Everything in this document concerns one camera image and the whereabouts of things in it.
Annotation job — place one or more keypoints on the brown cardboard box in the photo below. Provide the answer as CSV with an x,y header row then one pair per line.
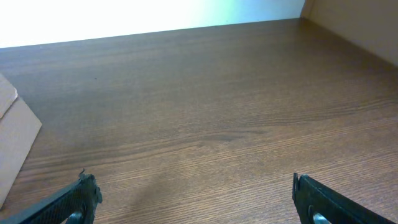
x,y
19,129

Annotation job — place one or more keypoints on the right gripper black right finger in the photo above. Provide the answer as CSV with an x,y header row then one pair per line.
x,y
317,203

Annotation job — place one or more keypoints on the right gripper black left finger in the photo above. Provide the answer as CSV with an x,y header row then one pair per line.
x,y
76,203

